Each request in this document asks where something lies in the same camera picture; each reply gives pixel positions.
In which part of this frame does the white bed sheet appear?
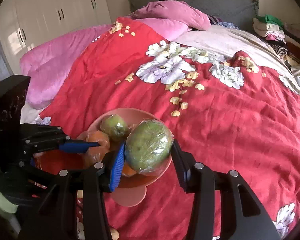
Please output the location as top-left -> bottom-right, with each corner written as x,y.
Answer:
20,102 -> 52,125

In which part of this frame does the pile of folded clothes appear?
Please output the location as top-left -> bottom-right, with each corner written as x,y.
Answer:
252,14 -> 300,63

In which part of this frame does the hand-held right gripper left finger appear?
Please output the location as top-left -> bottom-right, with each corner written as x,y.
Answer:
17,140 -> 127,240

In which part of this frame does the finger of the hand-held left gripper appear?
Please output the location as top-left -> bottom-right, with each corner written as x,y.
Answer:
1,162 -> 58,188
21,124 -> 100,155

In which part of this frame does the pink quilt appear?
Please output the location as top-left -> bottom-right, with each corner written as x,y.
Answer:
19,24 -> 113,110

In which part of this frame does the pink pillow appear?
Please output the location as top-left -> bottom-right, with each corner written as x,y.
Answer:
130,0 -> 212,30

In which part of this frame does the blue patterned cloth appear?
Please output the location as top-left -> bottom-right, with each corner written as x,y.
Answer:
207,15 -> 239,30

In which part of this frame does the white wardrobe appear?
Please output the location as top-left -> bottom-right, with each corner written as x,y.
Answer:
0,0 -> 113,63

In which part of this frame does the beige blanket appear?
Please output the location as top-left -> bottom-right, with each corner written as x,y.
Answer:
174,25 -> 300,93

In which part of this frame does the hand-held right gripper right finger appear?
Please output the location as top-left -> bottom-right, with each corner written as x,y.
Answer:
170,139 -> 280,240

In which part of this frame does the red floral blanket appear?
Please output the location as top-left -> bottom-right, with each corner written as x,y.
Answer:
39,17 -> 300,240

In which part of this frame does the pink plastic plate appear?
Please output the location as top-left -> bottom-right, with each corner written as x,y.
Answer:
76,108 -> 174,207

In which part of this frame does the green garment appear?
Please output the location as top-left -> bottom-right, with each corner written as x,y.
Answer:
0,180 -> 18,214

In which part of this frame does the grey padded headboard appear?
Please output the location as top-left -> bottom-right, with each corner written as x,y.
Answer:
128,0 -> 259,34

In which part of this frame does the plastic-wrapped green citrus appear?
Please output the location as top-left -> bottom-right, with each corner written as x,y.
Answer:
100,114 -> 129,142
124,120 -> 174,175

